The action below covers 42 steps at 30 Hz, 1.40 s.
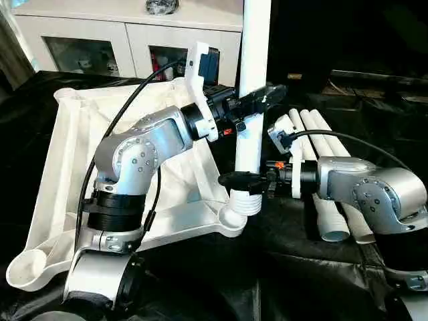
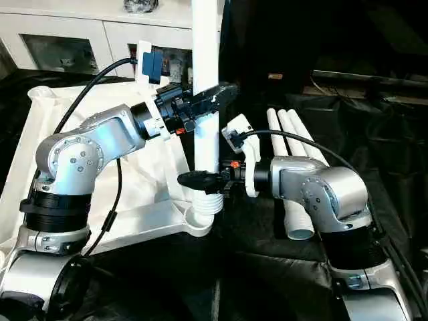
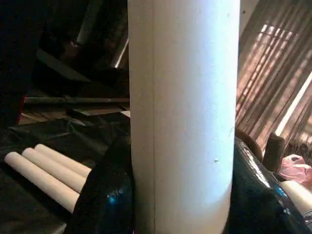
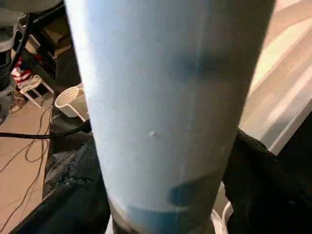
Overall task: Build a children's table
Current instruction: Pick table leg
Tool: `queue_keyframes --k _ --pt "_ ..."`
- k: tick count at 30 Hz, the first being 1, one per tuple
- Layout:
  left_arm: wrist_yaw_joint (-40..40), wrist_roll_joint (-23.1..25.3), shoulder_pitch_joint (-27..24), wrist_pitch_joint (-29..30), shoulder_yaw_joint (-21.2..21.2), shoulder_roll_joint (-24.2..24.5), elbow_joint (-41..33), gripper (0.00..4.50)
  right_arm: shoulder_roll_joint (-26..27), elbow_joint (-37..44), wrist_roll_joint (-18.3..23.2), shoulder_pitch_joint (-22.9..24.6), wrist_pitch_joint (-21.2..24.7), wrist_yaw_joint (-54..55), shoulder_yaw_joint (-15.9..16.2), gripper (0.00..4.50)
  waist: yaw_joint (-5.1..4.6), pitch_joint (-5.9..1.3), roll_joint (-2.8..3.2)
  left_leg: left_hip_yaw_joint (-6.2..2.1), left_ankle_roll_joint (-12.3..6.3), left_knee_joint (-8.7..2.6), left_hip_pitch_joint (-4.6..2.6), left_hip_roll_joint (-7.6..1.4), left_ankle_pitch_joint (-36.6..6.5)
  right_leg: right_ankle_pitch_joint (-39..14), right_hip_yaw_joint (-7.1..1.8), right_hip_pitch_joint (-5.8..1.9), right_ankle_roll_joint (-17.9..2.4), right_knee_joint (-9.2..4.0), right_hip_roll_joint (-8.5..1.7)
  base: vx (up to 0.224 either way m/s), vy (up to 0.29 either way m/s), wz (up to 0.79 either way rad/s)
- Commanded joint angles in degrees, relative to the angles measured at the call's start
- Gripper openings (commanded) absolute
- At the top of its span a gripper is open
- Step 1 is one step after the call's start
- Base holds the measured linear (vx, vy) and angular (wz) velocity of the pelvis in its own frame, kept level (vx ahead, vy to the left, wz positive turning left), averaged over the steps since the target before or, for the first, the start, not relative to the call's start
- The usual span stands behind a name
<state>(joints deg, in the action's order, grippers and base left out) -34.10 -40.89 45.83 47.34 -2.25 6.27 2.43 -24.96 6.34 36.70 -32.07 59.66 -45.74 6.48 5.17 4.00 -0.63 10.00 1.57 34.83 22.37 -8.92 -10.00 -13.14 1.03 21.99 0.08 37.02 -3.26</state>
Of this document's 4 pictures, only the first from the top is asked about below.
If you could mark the white plastic table leg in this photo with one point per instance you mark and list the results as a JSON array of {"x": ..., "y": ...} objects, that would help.
[
  {"x": 334, "y": 221},
  {"x": 254, "y": 40},
  {"x": 331, "y": 137},
  {"x": 314, "y": 137}
]

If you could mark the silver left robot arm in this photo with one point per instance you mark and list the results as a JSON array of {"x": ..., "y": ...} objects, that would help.
[{"x": 134, "y": 154}]

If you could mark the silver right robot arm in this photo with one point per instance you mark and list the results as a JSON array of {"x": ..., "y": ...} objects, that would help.
[{"x": 374, "y": 194}]

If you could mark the white cabinet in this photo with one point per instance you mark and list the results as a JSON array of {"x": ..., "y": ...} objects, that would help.
[{"x": 87, "y": 23}]

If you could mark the shiny dark bundle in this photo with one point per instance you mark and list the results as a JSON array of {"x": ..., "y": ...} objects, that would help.
[{"x": 162, "y": 7}]

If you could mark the red carton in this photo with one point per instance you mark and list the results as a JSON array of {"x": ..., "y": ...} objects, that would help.
[{"x": 156, "y": 65}]

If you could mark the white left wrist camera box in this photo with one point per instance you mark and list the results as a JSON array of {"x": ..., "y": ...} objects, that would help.
[{"x": 195, "y": 93}]

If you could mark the black plastic mat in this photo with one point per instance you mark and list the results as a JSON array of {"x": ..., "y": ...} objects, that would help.
[{"x": 281, "y": 267}]

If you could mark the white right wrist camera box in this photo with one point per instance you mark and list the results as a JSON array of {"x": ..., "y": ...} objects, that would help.
[{"x": 281, "y": 134}]

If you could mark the black cabinet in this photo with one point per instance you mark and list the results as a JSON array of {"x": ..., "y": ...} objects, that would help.
[{"x": 301, "y": 40}]

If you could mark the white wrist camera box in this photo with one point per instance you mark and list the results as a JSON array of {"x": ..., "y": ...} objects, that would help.
[
  {"x": 281, "y": 134},
  {"x": 195, "y": 93}
]

